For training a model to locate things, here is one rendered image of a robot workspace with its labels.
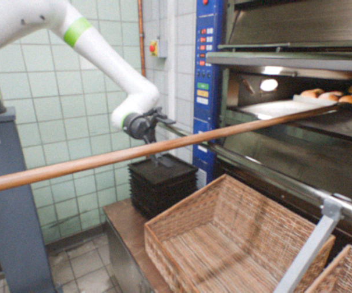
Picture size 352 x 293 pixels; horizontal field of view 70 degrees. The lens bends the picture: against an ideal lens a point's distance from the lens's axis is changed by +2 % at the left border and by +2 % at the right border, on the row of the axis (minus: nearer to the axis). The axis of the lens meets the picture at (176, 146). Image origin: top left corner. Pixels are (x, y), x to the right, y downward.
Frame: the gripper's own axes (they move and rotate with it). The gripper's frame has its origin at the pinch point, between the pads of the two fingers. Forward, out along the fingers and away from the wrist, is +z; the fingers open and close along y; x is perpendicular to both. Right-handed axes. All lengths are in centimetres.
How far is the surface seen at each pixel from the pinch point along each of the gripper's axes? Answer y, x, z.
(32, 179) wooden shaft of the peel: 0.3, 35.6, 1.7
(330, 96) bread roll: -3, -102, -8
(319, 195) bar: 2.2, -13.7, 37.0
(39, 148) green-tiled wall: 35, 28, -120
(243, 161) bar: 2.5, -13.4, 16.4
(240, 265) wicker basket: 60, -32, 4
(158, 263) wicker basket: 58, -2, -13
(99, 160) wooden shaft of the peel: -0.8, 21.2, 1.5
